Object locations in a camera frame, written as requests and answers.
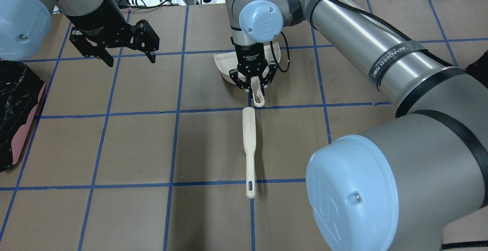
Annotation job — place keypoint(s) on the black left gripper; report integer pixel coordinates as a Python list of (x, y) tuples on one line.
[(98, 21)]

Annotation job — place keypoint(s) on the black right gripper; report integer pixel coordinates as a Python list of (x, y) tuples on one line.
[(250, 55)]

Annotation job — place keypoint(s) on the beige plastic dustpan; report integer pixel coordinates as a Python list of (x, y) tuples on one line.
[(228, 61)]

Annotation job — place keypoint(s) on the beige hand brush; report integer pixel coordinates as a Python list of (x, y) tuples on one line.
[(250, 144)]

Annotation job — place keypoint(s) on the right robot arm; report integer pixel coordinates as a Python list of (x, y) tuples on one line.
[(397, 186)]

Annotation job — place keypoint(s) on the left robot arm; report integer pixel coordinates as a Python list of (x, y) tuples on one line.
[(25, 24)]

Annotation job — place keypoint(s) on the black-lined left trash bin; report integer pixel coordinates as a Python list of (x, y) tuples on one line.
[(20, 93)]

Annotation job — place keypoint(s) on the black-lined trash bin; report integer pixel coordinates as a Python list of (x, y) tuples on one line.
[(20, 93), (479, 68)]

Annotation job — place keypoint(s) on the black-lined right trash bin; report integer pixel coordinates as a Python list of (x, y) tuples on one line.
[(479, 68)]

